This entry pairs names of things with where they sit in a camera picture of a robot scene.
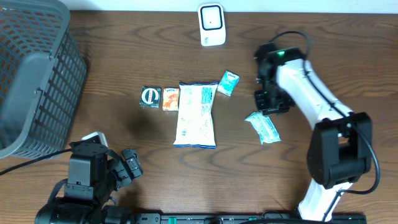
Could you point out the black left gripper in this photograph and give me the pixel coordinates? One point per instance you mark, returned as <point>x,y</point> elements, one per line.
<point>125,168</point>

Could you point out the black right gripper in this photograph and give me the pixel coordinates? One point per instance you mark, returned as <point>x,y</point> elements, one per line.
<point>266,108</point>

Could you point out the green soft wipes pack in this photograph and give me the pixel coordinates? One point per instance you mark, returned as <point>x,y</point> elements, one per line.
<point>264,127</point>

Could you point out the teal white Kleenex tissue pack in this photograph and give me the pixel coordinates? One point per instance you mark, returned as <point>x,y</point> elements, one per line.
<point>228,83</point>

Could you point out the cream wipes pack blue edges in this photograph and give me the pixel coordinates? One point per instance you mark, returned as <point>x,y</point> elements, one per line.
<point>194,122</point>

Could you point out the black healing ointment box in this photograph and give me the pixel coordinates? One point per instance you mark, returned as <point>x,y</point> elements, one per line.
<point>150,97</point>

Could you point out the orange tissue pack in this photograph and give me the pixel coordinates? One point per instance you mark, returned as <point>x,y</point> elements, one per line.
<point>170,99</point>

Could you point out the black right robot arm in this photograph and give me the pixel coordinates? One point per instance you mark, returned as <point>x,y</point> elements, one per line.
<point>340,147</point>

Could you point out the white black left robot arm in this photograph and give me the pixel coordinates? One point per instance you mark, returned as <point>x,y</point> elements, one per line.
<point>95,172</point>

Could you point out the white barcode scanner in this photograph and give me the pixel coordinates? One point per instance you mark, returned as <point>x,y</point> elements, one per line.
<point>212,24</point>

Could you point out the grey plastic mesh basket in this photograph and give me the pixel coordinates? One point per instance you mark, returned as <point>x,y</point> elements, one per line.
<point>42,78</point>

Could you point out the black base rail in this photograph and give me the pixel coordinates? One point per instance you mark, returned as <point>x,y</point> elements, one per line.
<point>156,218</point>

